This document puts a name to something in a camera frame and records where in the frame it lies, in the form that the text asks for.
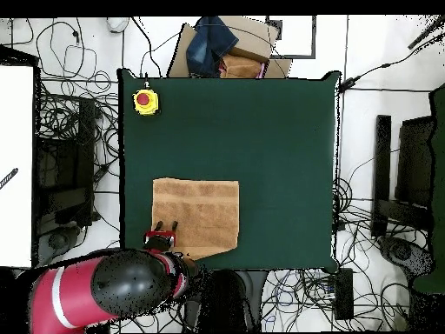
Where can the tan terry towel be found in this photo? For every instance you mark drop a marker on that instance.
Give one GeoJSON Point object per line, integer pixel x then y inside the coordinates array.
{"type": "Point", "coordinates": [208, 208]}

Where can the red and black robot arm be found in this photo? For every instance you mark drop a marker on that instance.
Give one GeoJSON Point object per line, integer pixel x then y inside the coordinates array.
{"type": "Point", "coordinates": [128, 281]}

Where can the black flat floor bar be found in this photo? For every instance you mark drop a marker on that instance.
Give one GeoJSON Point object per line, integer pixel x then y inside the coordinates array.
{"type": "Point", "coordinates": [382, 156]}

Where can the black caster base leg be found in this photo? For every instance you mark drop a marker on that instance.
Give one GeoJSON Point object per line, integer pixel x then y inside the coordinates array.
{"type": "Point", "coordinates": [59, 240]}
{"type": "Point", "coordinates": [399, 251]}

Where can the dark green tablecloth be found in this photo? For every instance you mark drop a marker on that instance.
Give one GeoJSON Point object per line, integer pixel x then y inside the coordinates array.
{"type": "Point", "coordinates": [208, 114]}

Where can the yellow emergency stop button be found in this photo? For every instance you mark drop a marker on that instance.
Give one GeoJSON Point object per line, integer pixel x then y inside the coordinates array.
{"type": "Point", "coordinates": [146, 102]}

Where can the orange folded towel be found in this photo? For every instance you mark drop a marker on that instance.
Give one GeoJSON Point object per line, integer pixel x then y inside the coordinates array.
{"type": "Point", "coordinates": [240, 66]}

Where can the blue denim jeans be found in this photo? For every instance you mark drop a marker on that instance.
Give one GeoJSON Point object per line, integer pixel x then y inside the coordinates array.
{"type": "Point", "coordinates": [208, 45]}

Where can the brown cardboard box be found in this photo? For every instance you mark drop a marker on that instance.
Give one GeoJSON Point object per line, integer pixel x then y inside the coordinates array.
{"type": "Point", "coordinates": [250, 38]}

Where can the person's white shoe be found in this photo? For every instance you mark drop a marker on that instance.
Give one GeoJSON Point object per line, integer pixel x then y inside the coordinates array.
{"type": "Point", "coordinates": [116, 24]}

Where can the black power adapter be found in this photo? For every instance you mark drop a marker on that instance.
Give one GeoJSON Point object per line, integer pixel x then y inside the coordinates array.
{"type": "Point", "coordinates": [347, 84]}

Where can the green cloth covered table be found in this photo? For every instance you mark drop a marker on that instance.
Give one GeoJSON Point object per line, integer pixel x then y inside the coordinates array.
{"type": "Point", "coordinates": [438, 174]}

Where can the black tripod leg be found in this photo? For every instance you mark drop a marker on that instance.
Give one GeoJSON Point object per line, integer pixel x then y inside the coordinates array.
{"type": "Point", "coordinates": [426, 33]}

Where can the dark square floor frame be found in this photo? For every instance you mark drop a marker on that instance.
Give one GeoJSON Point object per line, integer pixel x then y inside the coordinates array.
{"type": "Point", "coordinates": [295, 56]}

